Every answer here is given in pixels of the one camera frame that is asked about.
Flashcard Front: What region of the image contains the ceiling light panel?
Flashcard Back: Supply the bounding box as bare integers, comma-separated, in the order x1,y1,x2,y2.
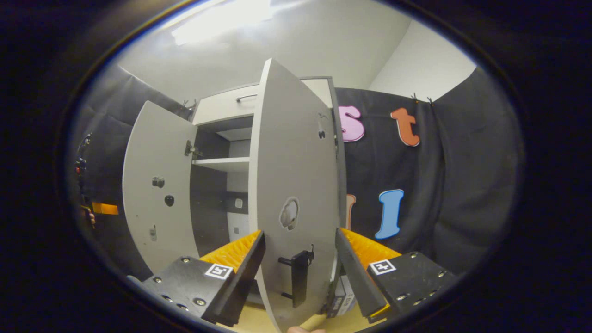
171,0,273,46

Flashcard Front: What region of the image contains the white shoe cabinet door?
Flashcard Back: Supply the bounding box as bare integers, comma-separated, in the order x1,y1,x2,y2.
123,101,199,274
248,58,340,333

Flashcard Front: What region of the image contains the small white box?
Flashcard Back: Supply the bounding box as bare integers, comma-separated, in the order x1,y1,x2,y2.
331,276,358,319

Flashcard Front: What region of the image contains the black door handle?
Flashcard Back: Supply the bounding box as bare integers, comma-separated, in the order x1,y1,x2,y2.
278,245,315,308

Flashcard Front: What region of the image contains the black backdrop cloth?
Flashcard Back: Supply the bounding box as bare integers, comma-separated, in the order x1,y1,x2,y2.
69,65,525,278

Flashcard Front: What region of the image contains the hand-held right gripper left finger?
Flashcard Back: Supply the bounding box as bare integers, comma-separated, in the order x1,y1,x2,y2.
127,230,266,327

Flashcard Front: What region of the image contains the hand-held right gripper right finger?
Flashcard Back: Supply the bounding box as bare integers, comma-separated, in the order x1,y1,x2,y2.
335,228,461,323

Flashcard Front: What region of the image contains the white cabinet drawer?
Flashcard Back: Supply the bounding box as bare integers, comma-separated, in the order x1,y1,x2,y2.
192,79,333,126

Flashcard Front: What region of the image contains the white shoe cabinet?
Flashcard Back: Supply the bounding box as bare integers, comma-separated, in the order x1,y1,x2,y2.
190,76,347,306

